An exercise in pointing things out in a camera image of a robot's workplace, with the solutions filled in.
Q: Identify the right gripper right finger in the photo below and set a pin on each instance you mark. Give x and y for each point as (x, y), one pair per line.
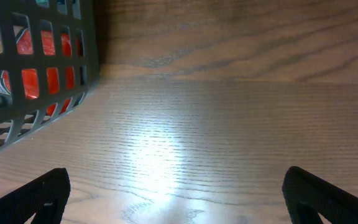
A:
(308, 198)

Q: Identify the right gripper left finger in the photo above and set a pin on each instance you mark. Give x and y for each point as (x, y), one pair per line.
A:
(43, 199)

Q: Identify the grey plastic laundry basket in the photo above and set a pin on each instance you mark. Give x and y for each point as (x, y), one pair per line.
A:
(48, 64)

